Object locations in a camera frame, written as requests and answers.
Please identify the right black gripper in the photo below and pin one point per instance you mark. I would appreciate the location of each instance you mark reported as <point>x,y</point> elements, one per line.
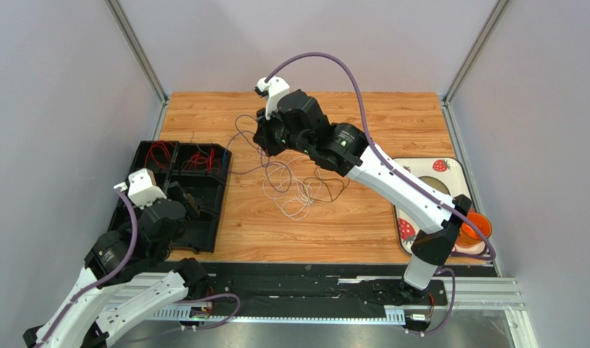
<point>264,133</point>

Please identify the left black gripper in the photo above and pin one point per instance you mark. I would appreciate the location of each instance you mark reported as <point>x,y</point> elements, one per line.
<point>180,191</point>

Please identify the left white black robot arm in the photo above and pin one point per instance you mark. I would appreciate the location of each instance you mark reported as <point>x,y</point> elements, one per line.
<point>118,256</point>

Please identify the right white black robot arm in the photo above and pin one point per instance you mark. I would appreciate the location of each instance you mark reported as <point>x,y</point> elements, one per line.
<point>348,153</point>

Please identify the black compartment organizer tray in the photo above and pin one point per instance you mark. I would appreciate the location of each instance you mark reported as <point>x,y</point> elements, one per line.
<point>202,170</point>

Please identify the beige ceramic bowl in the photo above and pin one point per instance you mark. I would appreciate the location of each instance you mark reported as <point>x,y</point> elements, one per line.
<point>435,184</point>

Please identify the strawberry pattern white tray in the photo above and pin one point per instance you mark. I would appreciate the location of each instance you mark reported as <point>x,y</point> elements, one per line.
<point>447,170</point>

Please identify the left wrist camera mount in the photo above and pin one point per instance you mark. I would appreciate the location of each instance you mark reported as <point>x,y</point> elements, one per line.
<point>141,188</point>

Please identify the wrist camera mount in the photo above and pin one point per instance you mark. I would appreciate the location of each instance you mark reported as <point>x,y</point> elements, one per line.
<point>272,91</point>
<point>141,188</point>

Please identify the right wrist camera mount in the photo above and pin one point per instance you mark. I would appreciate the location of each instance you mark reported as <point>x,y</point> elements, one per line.
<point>272,91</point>

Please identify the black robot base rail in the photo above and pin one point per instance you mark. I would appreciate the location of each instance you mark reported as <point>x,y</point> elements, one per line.
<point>309,288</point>

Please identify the left aluminium frame post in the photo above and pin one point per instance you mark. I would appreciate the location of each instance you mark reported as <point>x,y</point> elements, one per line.
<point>125,25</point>

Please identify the aluminium frame post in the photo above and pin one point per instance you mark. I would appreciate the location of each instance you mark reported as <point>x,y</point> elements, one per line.
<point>125,25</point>
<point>476,49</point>

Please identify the white slotted cable duct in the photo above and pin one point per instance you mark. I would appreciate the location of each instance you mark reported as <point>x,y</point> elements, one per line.
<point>386,316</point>

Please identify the right aluminium frame post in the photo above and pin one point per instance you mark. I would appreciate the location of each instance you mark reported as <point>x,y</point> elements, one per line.
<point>476,49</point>

